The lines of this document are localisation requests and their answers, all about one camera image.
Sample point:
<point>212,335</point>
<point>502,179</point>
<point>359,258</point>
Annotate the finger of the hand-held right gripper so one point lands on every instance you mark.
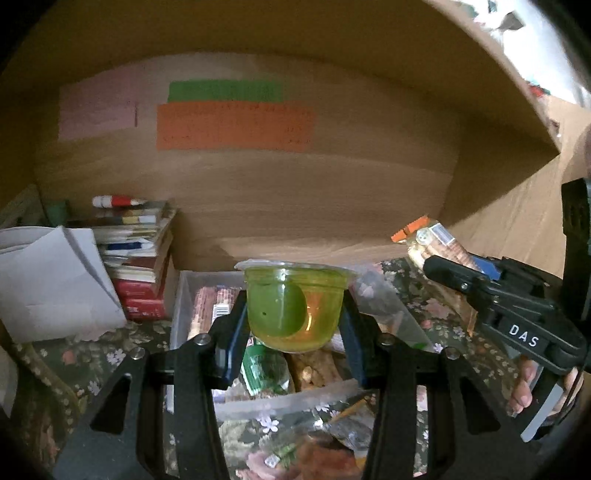
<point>489,268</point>
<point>452,274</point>

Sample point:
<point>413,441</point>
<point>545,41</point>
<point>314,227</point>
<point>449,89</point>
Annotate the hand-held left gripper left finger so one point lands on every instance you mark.
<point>236,341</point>

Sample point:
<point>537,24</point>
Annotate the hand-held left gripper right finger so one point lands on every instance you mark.
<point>353,355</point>

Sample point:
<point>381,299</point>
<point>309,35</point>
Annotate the long orange biscuit packet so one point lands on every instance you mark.
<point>434,244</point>

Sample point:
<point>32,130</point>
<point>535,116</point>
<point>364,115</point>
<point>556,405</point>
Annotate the green snack packet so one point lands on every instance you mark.
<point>265,369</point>

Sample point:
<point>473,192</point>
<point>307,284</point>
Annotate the brown biscuit packet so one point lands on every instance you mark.
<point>207,309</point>

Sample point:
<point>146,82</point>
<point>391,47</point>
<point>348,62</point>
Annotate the green jelly cup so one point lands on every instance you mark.
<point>286,304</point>

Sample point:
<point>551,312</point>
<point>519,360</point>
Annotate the clear plastic container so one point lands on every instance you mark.
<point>182,300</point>

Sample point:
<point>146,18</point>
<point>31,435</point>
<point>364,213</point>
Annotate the person's right hand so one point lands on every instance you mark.
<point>521,387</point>

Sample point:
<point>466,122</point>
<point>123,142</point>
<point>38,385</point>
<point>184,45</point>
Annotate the clear plastic wrapper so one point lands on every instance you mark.
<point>388,309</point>

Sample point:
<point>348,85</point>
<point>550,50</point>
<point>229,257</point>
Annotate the stack of books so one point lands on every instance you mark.
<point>138,272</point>

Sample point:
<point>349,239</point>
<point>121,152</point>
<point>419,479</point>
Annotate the wooden desk hutch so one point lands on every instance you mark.
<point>323,194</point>

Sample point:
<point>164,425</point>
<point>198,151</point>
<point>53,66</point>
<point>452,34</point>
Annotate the red white glue tube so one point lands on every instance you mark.
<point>120,201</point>

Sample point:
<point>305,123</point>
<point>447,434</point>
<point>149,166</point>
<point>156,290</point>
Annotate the white folded papers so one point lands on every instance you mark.
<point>51,286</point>

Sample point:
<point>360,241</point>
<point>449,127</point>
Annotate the orange sticky note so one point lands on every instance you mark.
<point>235,127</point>

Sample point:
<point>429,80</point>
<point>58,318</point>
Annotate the green sticky note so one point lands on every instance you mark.
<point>226,91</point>

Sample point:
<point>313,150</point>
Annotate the pink sticky note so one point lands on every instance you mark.
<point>97,108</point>

